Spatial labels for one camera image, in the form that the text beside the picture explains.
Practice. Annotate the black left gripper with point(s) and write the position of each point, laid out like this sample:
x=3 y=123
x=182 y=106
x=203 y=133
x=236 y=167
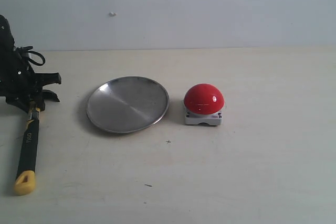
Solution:
x=19 y=83

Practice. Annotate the black and yellow claw hammer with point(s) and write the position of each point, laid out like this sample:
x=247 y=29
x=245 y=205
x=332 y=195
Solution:
x=25 y=181

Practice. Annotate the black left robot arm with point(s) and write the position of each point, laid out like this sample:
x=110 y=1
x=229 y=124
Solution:
x=7 y=41

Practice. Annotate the red dome push button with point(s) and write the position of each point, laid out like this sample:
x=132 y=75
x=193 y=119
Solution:
x=203 y=104

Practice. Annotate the round stainless steel plate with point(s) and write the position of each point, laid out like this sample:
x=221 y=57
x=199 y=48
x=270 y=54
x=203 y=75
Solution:
x=127 y=104

